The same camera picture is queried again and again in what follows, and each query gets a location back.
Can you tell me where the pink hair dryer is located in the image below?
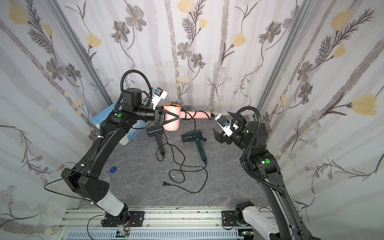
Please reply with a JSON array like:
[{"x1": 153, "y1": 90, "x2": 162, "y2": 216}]
[{"x1": 163, "y1": 104, "x2": 215, "y2": 132}]

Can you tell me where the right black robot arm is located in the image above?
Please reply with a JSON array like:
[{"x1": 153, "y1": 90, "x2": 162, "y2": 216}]
[{"x1": 214, "y1": 106, "x2": 316, "y2": 240}]

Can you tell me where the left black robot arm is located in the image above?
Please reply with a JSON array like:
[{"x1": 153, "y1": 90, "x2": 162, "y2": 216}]
[{"x1": 61, "y1": 70, "x2": 179, "y2": 227}]

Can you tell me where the black hair dryer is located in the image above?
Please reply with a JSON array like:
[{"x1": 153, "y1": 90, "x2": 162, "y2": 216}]
[{"x1": 146, "y1": 124, "x2": 209, "y2": 194}]

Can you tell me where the dark green hair dryer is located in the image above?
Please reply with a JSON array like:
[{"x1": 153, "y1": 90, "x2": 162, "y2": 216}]
[{"x1": 181, "y1": 130, "x2": 207, "y2": 164}]

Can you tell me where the blue lidded storage box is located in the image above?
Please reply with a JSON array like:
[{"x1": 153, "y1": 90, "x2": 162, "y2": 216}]
[{"x1": 91, "y1": 103, "x2": 149, "y2": 146}]

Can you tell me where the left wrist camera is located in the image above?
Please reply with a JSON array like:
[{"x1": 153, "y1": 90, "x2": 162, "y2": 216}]
[{"x1": 151, "y1": 88, "x2": 168, "y2": 110}]

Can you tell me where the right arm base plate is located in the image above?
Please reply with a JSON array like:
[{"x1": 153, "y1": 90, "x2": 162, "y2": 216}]
[{"x1": 221, "y1": 211, "x2": 240, "y2": 229}]

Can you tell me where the aluminium mounting rail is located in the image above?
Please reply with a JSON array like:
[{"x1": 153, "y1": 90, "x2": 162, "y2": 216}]
[{"x1": 58, "y1": 205, "x2": 304, "y2": 240}]

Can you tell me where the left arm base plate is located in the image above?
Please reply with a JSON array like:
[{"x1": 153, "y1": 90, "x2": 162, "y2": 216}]
[{"x1": 101, "y1": 211, "x2": 145, "y2": 227}]

